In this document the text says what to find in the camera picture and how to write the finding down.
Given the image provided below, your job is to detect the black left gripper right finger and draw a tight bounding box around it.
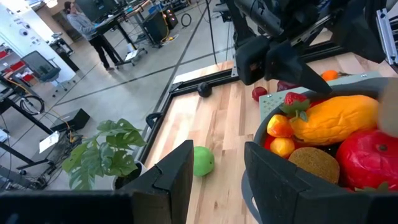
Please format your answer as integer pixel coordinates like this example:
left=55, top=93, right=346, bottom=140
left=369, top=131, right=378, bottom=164
left=244, top=141, right=398, bottom=224

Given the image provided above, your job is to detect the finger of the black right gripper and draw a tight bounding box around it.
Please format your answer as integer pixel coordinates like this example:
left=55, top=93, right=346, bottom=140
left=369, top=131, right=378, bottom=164
left=264, top=39, right=333, bottom=95
left=331, top=0, right=386, bottom=64

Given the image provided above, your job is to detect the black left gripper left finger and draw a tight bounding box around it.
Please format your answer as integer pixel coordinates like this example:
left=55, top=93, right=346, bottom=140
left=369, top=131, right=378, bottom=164
left=119, top=139, right=195, bottom=224

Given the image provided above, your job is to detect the red strawberry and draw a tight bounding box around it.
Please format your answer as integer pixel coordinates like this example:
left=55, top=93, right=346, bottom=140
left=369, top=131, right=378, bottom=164
left=279, top=91, right=311, bottom=123

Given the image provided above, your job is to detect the green apple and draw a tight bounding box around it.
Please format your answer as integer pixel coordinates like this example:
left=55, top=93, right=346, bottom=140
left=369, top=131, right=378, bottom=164
left=193, top=146, right=216, bottom=177

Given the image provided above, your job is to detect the twin orange yellow fruit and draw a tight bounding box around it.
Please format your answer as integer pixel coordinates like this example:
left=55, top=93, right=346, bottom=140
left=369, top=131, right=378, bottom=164
left=266, top=113, right=296, bottom=159

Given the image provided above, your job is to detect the orange mango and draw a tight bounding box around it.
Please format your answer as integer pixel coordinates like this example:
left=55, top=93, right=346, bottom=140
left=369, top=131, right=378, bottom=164
left=289, top=95, right=381, bottom=147

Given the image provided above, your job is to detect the red plum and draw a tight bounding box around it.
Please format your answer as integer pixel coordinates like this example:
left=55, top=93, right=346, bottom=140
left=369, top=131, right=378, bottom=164
left=251, top=86, right=269, bottom=103

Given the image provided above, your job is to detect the tangerine with green leaves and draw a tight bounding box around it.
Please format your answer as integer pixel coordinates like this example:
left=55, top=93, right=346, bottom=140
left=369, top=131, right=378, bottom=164
left=320, top=69, right=354, bottom=82

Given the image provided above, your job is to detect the red grey collapsible colander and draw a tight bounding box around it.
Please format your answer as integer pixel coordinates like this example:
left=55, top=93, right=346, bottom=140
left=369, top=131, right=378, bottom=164
left=241, top=77, right=398, bottom=224

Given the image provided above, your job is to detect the green plant in white pot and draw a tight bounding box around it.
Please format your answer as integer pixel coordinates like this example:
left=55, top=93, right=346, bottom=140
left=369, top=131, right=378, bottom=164
left=61, top=118, right=147, bottom=191

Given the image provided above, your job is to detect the black computer tower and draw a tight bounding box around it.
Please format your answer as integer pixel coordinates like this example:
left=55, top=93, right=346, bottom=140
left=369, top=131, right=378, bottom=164
left=142, top=11, right=171, bottom=44

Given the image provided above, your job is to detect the black floor box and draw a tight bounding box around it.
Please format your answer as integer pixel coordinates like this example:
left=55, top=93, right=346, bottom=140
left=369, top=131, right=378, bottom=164
left=49, top=108, right=91, bottom=132

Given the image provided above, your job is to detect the white paper sheet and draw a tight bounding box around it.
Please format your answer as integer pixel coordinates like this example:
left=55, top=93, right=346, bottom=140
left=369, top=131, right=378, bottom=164
left=39, top=130, right=60, bottom=154

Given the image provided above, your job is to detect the black standing desk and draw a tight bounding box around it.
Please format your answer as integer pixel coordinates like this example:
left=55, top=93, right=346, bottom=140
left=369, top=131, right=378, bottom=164
left=74, top=0, right=153, bottom=68

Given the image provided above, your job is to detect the grey office chair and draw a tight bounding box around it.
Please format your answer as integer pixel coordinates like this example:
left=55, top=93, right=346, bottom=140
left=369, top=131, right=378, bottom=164
left=21, top=50, right=75, bottom=94

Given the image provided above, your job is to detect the person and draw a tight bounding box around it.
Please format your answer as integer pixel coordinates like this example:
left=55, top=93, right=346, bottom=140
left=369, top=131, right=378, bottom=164
left=63, top=1, right=121, bottom=72

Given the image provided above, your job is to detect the white pillar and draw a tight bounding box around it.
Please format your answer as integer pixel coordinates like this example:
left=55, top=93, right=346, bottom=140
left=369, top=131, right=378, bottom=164
left=0, top=4, right=75, bottom=83

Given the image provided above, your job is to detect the shelf with red bins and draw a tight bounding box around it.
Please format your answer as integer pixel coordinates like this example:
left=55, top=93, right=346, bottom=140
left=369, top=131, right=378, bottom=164
left=0, top=46, right=35, bottom=85

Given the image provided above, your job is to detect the silver metal bracket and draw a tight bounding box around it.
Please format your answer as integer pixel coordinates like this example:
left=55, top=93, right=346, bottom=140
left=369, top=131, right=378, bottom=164
left=375, top=7, right=398, bottom=66

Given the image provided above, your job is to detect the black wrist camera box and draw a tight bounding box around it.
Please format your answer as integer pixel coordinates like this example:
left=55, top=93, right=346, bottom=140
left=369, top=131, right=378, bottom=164
left=234, top=35, right=272, bottom=86

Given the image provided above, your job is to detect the black aluminium table frame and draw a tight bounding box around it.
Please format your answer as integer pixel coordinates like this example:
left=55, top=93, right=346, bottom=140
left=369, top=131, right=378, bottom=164
left=135, top=40, right=346, bottom=164

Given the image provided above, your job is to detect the black cable loop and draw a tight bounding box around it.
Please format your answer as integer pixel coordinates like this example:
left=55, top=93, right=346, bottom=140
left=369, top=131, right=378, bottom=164
left=180, top=12, right=193, bottom=27

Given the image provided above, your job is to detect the black cable coil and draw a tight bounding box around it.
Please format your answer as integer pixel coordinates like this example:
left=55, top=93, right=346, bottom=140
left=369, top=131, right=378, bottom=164
left=19, top=95, right=46, bottom=116

